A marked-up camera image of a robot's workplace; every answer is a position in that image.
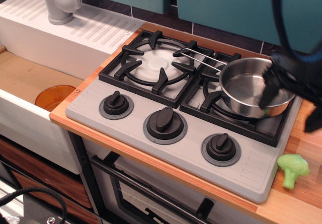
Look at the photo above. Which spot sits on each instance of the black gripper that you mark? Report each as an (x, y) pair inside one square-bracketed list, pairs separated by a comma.
[(300, 78)]

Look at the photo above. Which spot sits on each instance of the steel pan with wire handle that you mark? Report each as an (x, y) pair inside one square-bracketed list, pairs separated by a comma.
[(243, 85)]

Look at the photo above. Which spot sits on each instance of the green toy cauliflower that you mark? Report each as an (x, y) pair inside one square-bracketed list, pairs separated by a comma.
[(293, 166)]

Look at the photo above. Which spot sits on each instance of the grey toy stove top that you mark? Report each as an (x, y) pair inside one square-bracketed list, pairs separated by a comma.
[(251, 177)]

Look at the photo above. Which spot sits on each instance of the black right stove knob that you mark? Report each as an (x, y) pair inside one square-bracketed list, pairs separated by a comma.
[(221, 150)]

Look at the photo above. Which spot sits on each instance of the black stove knob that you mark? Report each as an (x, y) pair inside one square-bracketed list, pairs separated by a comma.
[(116, 106), (165, 126), (221, 150)]

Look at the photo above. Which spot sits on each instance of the black middle stove knob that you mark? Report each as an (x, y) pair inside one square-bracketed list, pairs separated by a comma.
[(165, 126)]

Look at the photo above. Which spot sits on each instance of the black left stove knob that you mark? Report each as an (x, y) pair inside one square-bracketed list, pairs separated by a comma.
[(116, 106)]

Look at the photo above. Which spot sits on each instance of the black right burner grate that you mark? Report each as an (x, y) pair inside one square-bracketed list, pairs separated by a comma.
[(205, 101)]

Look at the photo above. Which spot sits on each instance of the black burner grate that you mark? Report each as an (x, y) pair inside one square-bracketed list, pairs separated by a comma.
[(156, 67), (205, 101)]

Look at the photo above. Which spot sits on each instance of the black left burner grate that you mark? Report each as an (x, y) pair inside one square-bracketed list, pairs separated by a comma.
[(156, 67)]

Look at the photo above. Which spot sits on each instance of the wooden drawer fronts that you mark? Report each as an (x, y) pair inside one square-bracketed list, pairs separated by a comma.
[(27, 169)]

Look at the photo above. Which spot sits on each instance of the orange plastic plate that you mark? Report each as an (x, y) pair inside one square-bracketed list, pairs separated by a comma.
[(51, 97)]

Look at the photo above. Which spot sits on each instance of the grey toy faucet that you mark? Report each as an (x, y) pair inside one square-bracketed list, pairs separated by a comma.
[(61, 11)]

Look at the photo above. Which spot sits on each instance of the white toy sink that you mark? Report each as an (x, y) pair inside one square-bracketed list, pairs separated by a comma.
[(36, 55)]

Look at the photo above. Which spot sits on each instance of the teal wall cabinet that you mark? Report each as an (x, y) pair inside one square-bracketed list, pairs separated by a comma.
[(246, 24)]

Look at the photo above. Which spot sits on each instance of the oven door with black handle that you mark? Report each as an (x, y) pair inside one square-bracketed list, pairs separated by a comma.
[(140, 195)]

